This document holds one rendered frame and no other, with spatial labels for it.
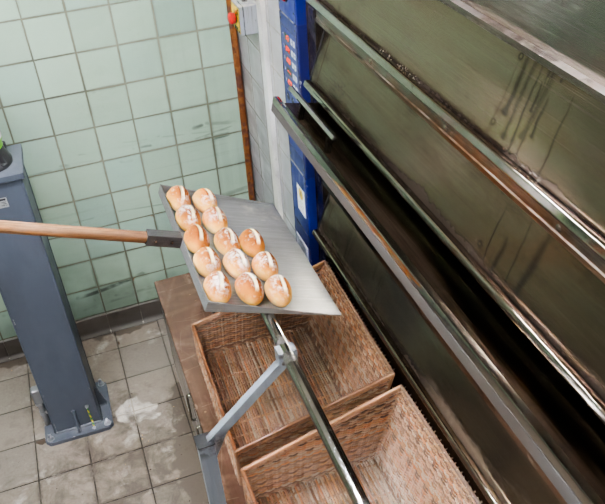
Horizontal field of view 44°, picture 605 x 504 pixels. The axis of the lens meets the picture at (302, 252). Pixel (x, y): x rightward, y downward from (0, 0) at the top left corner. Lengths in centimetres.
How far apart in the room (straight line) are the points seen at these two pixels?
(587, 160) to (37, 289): 204
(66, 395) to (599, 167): 239
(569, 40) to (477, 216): 44
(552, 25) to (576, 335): 49
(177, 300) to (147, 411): 62
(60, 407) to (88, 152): 101
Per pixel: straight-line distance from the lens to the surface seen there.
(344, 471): 149
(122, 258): 343
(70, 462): 317
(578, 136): 119
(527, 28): 127
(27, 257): 269
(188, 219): 200
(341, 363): 239
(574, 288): 130
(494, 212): 145
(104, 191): 323
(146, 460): 308
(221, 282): 175
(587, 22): 115
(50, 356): 297
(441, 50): 149
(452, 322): 138
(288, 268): 199
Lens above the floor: 237
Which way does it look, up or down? 37 degrees down
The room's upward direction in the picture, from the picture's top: 4 degrees counter-clockwise
